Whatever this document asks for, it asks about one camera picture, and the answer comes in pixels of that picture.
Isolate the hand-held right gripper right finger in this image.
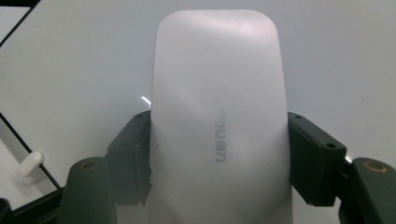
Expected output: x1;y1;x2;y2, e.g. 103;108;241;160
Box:
287;111;347;207

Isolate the white whiteboard with black rim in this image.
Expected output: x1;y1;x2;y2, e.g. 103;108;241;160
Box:
0;0;396;224

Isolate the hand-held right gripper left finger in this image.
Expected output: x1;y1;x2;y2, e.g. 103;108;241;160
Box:
105;109;154;207

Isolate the white mouse-shaped whiteboard eraser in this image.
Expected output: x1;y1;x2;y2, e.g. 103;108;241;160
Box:
147;8;294;224

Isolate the white whiteboard stand clip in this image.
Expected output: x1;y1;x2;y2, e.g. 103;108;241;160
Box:
17;150;45;187

